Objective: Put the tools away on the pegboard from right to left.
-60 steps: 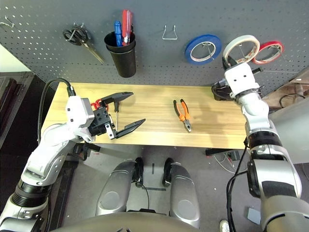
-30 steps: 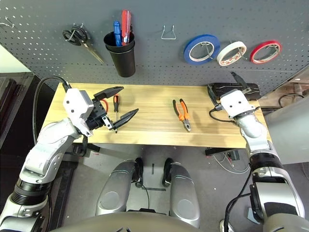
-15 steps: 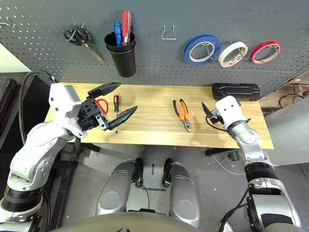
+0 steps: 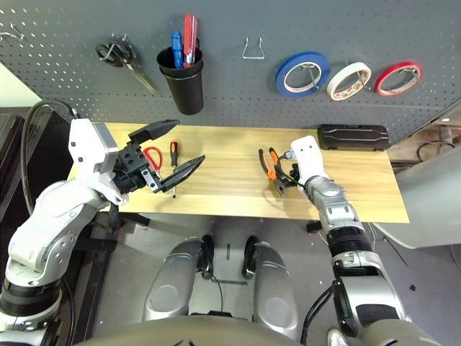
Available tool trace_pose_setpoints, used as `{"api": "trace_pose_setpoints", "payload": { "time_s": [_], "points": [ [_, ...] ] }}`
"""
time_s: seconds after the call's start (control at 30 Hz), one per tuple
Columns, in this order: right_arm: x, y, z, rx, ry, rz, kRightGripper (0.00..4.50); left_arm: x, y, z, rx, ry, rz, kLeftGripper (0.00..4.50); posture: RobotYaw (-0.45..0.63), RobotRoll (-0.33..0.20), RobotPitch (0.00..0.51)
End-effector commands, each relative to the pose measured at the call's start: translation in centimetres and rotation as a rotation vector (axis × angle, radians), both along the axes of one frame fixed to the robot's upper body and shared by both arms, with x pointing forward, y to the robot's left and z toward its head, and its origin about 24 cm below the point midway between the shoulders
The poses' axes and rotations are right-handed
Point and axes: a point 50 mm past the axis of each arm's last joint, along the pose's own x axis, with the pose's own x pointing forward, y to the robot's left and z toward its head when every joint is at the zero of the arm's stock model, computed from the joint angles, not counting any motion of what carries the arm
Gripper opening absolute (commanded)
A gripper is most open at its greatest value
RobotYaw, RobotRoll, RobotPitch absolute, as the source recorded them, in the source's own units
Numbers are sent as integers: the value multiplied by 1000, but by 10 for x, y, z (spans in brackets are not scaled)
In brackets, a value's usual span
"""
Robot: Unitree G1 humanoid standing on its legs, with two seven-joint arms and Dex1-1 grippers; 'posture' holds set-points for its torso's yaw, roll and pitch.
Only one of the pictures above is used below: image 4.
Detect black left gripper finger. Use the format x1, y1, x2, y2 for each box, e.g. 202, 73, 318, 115
159, 154, 207, 195
127, 119, 180, 144

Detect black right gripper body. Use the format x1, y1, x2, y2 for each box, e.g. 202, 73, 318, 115
287, 162, 303, 183

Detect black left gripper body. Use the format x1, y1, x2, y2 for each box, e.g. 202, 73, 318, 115
114, 142, 163, 194

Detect orange black pliers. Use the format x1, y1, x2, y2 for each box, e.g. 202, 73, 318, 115
258, 146, 289, 198

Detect red handled scissors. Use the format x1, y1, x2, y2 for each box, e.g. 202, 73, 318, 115
142, 146, 164, 172

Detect orange black screwdriver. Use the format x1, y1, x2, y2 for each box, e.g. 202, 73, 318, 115
169, 139, 180, 198

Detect white tape roll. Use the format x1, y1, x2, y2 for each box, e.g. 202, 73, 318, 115
326, 61, 372, 104

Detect dark grey pegboard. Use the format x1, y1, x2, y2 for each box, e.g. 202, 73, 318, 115
0, 0, 461, 145

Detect black cup holder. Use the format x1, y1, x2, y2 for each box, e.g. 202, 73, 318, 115
158, 61, 205, 116

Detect black tool case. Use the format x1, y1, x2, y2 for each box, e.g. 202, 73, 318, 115
316, 124, 390, 152

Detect black plastic cup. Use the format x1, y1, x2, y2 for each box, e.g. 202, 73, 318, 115
156, 45, 205, 82

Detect black rolling cabinet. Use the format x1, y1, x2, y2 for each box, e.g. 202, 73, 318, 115
27, 107, 75, 188

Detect silver scissors peg hook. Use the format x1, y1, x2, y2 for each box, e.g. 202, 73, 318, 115
109, 34, 129, 62

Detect blue tape roll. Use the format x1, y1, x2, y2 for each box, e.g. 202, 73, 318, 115
275, 50, 331, 97

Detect silver right robot leg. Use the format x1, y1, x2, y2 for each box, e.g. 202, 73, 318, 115
243, 234, 300, 340

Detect silver robot leg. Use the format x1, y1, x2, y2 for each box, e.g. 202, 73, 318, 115
243, 234, 300, 340
142, 234, 215, 324

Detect silver left robot leg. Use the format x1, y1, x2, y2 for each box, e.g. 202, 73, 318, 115
142, 234, 215, 324

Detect black ribbed hard case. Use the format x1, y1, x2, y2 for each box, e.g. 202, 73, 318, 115
0, 107, 28, 221

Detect light grey side table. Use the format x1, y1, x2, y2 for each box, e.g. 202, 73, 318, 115
372, 143, 461, 250

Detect red tape roll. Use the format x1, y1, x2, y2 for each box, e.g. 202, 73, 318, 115
374, 60, 424, 97

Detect white bystander shoe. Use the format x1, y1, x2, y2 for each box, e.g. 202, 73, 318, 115
326, 327, 347, 346

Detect grey robot torso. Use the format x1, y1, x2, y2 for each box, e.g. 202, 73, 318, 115
75, 315, 346, 346

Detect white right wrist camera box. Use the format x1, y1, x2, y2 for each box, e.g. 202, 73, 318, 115
290, 135, 329, 187

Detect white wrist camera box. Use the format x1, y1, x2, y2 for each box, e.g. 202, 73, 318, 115
290, 135, 329, 187
68, 117, 122, 206

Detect black handled scissors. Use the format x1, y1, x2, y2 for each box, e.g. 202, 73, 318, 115
95, 34, 158, 95

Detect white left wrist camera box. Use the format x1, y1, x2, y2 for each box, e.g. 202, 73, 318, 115
68, 117, 122, 206

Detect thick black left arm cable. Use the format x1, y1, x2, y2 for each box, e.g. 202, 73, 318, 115
19, 99, 79, 217

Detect silver wire pliers holder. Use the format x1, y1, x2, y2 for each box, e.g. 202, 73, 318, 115
241, 35, 267, 60

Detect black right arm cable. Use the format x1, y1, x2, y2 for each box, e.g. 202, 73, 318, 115
300, 280, 341, 343

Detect black coiled cable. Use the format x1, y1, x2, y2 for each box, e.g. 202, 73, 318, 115
416, 141, 457, 162

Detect silver double wire hook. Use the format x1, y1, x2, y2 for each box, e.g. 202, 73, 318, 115
0, 22, 25, 41

